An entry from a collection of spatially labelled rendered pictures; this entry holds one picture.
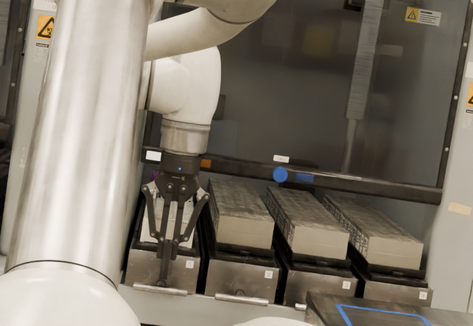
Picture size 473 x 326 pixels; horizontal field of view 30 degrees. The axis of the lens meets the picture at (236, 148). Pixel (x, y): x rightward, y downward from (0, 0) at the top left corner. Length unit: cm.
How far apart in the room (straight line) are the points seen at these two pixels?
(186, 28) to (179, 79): 27
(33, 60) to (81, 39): 86
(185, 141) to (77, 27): 70
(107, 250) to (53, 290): 9
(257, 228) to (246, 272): 11
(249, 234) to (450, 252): 42
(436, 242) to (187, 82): 63
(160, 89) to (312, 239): 45
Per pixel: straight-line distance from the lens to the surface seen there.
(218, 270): 170
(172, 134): 159
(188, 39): 132
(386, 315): 145
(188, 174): 161
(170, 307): 171
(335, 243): 179
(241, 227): 176
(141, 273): 169
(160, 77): 157
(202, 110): 159
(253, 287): 171
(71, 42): 91
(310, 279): 172
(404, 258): 183
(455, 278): 188
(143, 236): 171
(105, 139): 83
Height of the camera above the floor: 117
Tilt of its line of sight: 5 degrees down
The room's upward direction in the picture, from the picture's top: 9 degrees clockwise
